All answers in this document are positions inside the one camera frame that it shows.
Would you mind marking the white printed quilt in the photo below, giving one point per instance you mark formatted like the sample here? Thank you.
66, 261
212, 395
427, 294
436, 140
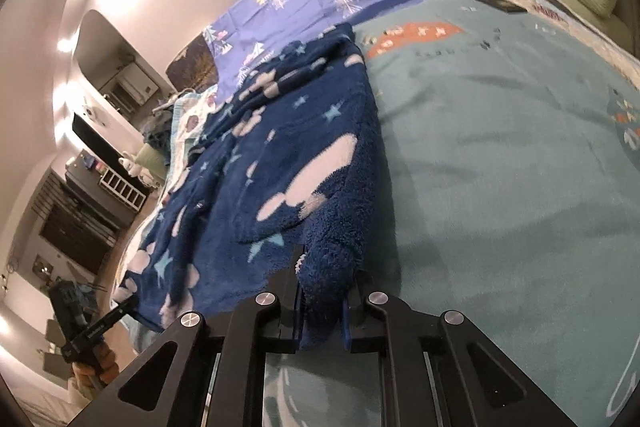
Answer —
192, 122

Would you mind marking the navy star print fleece robe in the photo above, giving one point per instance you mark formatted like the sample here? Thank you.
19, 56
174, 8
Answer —
290, 132

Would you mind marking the white slatted rack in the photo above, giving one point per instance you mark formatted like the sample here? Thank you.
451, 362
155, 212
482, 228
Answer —
125, 192

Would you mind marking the person's left hand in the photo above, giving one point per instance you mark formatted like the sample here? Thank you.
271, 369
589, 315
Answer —
85, 374

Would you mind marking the green cushion stool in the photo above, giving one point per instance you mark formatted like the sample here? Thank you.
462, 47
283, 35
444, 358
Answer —
150, 159

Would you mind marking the teal printed blanket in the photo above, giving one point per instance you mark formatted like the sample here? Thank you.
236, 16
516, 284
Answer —
500, 157

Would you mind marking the pile of clothes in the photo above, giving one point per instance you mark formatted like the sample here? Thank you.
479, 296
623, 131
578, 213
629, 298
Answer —
157, 122

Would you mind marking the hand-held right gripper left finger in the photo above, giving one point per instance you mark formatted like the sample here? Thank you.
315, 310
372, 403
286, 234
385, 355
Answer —
287, 302

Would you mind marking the black phone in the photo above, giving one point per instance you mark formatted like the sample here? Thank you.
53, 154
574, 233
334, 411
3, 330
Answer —
497, 3

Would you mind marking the dark printed headboard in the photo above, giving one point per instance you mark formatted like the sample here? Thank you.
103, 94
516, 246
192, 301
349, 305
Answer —
192, 62

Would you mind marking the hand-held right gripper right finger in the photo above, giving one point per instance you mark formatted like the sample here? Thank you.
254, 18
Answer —
356, 322

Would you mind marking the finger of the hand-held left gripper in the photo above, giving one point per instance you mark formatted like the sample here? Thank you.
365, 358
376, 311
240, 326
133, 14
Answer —
122, 309

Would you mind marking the white plush toy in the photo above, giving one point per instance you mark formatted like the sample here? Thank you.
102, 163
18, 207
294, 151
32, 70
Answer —
134, 166

